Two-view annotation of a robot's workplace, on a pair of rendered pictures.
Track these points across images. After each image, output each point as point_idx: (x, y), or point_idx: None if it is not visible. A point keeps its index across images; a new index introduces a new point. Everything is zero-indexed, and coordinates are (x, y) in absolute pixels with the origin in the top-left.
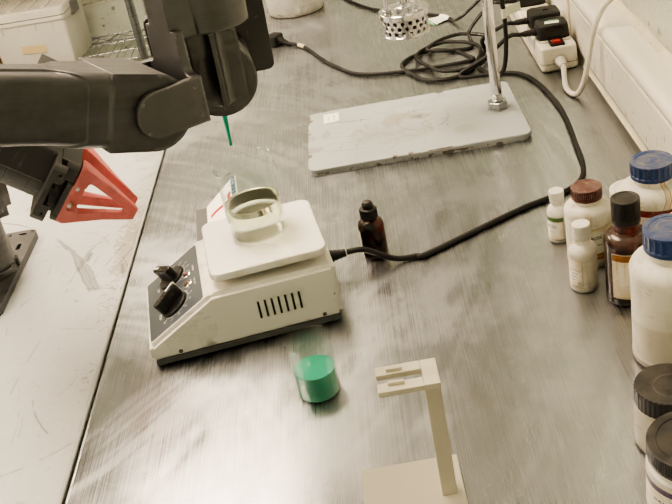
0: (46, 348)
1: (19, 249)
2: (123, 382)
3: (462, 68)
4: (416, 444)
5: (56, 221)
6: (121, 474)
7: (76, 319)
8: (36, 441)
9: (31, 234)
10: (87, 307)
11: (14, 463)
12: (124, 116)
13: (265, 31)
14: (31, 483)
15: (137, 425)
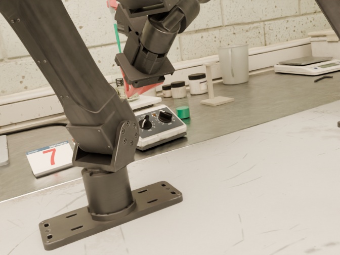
0: (187, 159)
1: (77, 212)
2: (200, 137)
3: None
4: (197, 106)
5: (163, 82)
6: (243, 121)
7: (159, 163)
8: (246, 135)
9: (49, 219)
10: (146, 165)
11: (260, 133)
12: None
13: None
14: (264, 128)
15: (220, 127)
